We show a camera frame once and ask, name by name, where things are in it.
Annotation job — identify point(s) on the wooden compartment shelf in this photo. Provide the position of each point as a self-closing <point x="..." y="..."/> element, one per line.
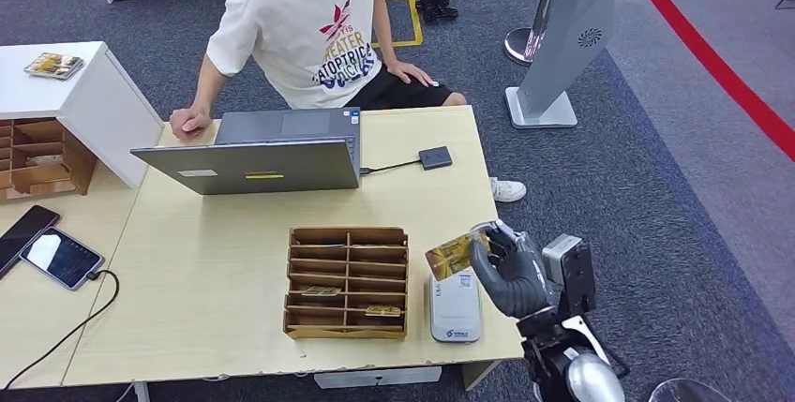
<point x="77" y="160"/>

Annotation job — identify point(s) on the person's left forearm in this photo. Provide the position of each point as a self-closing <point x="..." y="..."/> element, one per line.
<point x="385" y="33"/>

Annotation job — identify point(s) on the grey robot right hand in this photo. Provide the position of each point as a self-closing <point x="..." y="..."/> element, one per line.
<point x="509" y="275"/>

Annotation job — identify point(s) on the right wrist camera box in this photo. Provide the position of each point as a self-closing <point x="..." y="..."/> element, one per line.
<point x="568" y="272"/>

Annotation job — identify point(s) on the white desk crossbar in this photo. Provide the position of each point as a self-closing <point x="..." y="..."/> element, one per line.
<point x="377" y="377"/>

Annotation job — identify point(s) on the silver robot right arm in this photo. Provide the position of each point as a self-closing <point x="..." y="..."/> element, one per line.
<point x="577" y="374"/>

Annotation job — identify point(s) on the white cabinet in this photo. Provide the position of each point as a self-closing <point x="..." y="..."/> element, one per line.
<point x="93" y="107"/>

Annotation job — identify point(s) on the person's right hand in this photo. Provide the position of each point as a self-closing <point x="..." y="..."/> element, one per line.
<point x="189" y="121"/>

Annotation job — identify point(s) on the smartphone with lit screen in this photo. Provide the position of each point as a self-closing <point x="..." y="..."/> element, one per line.
<point x="62" y="257"/>

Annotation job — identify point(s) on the gold patterned ID card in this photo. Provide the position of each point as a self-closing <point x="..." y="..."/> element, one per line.
<point x="448" y="257"/>

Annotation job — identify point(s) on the white desk leg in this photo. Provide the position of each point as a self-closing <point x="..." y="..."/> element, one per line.
<point x="141" y="392"/>

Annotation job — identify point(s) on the white sneaker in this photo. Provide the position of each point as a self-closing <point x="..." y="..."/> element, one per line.
<point x="508" y="190"/>

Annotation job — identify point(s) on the stack of gold cards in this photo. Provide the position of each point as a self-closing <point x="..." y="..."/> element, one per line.
<point x="53" y="66"/>

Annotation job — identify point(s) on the white card reader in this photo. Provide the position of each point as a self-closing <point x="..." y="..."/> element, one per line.
<point x="455" y="315"/>

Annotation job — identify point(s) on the glossy grey round object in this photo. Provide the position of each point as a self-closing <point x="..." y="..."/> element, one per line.
<point x="686" y="391"/>

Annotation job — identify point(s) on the chrome stanchion post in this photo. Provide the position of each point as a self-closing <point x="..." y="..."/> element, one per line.
<point x="518" y="45"/>

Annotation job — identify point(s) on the grey kiosk stand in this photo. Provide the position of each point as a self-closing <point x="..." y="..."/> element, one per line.
<point x="562" y="33"/>

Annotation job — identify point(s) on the red barrier belt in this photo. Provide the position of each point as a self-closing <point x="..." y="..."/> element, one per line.
<point x="708" y="58"/>

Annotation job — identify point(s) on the wooden slotted card organizer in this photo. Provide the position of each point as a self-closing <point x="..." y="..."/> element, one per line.
<point x="346" y="275"/>

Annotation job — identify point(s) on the grey laptop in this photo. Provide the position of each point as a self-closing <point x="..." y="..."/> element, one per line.
<point x="261" y="166"/>

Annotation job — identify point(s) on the small black USB hub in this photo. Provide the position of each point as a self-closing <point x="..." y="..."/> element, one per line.
<point x="435" y="157"/>

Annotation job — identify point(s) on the gold room key card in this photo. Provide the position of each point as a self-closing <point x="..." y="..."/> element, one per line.
<point x="383" y="310"/>
<point x="321" y="291"/>

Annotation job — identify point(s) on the person's right forearm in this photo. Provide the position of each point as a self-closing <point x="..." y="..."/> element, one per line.
<point x="205" y="86"/>

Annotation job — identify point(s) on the person's left hand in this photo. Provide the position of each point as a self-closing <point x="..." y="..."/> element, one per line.
<point x="410" y="71"/>

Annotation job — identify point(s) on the person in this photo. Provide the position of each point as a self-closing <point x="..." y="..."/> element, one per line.
<point x="310" y="33"/>

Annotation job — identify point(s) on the black smartphone dark screen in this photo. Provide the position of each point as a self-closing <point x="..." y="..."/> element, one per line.
<point x="22" y="235"/>

